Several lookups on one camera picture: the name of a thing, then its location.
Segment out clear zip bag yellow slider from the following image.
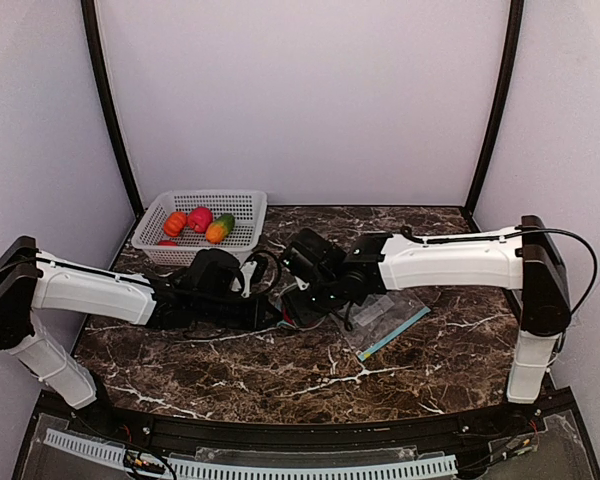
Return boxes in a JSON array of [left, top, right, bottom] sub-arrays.
[[279, 294, 327, 330]]

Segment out red toy apple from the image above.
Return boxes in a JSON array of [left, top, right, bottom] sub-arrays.
[[281, 307, 296, 328]]

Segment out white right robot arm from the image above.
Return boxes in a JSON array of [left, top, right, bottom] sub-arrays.
[[280, 215, 599, 404]]

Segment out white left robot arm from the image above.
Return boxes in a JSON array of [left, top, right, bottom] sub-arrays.
[[0, 236, 282, 410]]

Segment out clear zip bag blue zipper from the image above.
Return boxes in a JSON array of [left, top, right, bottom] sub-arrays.
[[331, 290, 430, 362]]

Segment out orange green toy mango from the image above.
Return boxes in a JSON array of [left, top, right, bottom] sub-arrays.
[[205, 213, 236, 245]]

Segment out white perforated plastic basket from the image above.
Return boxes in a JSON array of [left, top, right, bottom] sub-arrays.
[[131, 190, 267, 266]]

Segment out pink toy fruit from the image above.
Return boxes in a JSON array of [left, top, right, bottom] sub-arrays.
[[187, 207, 214, 234]]

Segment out red toy pepper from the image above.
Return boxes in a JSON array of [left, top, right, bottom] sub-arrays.
[[157, 240, 178, 247]]

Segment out orange toy pumpkin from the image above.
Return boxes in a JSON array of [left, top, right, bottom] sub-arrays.
[[163, 211, 188, 238]]

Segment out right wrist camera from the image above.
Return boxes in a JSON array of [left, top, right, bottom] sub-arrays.
[[281, 228, 346, 286]]

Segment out black front frame rail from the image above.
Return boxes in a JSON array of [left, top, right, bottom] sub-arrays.
[[56, 403, 535, 453]]

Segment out white slotted cable duct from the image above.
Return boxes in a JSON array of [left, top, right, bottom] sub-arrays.
[[44, 428, 458, 480]]

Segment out left black frame post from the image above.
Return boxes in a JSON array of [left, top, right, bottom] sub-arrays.
[[80, 0, 144, 219]]

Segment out black frame post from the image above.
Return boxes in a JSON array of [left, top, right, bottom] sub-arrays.
[[80, 0, 144, 219], [463, 0, 525, 218]]

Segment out right black frame post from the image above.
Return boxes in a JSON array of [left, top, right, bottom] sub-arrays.
[[463, 0, 525, 218]]

